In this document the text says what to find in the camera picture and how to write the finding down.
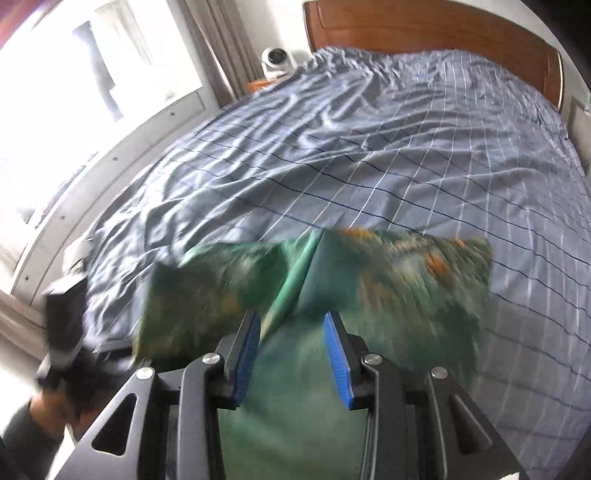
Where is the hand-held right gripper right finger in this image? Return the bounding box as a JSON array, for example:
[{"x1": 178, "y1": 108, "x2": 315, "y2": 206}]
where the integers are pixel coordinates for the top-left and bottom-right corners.
[{"x1": 323, "y1": 311, "x2": 532, "y2": 480}]

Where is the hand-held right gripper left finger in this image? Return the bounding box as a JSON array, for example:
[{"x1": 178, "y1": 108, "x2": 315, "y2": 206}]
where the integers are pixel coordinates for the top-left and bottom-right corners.
[{"x1": 54, "y1": 310, "x2": 262, "y2": 480}]

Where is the green cloud print jacket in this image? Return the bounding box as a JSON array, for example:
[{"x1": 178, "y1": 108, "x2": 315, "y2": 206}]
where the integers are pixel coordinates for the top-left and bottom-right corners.
[{"x1": 131, "y1": 227, "x2": 494, "y2": 480}]

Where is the person's left forearm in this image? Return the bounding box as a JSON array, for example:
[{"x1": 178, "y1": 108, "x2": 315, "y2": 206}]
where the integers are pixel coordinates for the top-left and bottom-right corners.
[{"x1": 0, "y1": 390, "x2": 72, "y2": 480}]

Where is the white window ledge cabinet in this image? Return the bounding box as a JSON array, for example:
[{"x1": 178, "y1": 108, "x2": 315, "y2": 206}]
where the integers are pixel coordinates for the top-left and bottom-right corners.
[{"x1": 9, "y1": 90, "x2": 223, "y2": 297}]

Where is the blue checked quilt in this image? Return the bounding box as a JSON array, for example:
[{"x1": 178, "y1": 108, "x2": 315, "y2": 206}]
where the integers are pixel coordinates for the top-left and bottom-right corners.
[{"x1": 65, "y1": 45, "x2": 591, "y2": 480}]

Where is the window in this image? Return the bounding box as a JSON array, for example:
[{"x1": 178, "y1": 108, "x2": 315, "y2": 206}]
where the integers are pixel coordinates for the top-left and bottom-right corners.
[{"x1": 0, "y1": 0, "x2": 205, "y2": 158}]

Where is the wooden nightstand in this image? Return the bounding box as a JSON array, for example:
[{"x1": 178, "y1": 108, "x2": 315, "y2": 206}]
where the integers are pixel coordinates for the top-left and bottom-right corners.
[{"x1": 245, "y1": 78, "x2": 283, "y2": 94}]

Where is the white desk fan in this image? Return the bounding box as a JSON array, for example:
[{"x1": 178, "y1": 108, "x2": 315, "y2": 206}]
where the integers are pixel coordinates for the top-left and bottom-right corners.
[{"x1": 260, "y1": 47, "x2": 308, "y2": 78}]

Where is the beige curtain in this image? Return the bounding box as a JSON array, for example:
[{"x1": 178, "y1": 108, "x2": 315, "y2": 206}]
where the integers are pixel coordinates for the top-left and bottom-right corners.
[{"x1": 185, "y1": 0, "x2": 265, "y2": 108}]

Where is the wooden headboard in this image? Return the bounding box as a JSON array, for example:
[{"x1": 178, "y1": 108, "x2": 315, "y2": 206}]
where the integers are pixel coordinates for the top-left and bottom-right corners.
[{"x1": 303, "y1": 0, "x2": 565, "y2": 114}]

